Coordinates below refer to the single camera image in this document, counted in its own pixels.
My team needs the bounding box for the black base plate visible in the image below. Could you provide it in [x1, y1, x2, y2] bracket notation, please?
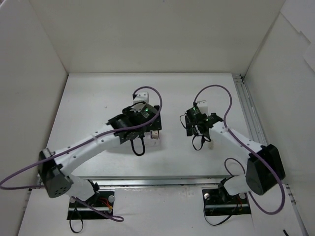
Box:
[66, 190, 115, 220]
[202, 188, 252, 216]

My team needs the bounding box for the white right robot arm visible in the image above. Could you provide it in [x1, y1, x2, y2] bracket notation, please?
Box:
[185, 106, 285, 203]

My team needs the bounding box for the pink white mini stapler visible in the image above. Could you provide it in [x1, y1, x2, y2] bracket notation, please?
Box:
[151, 130, 159, 139]

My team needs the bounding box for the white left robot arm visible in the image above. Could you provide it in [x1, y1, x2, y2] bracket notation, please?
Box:
[38, 102, 161, 207]

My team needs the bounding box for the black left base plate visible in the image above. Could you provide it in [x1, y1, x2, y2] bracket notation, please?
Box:
[66, 190, 115, 220]

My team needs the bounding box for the aluminium right side rail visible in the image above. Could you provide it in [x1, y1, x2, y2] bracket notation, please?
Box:
[232, 74, 267, 146]

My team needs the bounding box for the aluminium front rail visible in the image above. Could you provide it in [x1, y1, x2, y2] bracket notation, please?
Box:
[36, 175, 247, 190]

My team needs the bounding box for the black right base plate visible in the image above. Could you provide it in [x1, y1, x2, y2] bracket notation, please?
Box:
[202, 188, 252, 216]

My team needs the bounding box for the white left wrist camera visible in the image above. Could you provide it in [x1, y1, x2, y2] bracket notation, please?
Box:
[132, 91, 149, 104]

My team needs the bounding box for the white divided organizer right box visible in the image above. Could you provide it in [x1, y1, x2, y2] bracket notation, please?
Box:
[144, 130, 160, 147]

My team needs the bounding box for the aluminium rail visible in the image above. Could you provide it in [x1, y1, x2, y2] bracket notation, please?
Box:
[36, 175, 247, 190]
[232, 74, 267, 146]

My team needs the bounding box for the beige eraser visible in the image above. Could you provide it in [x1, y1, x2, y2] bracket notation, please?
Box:
[208, 141, 214, 149]

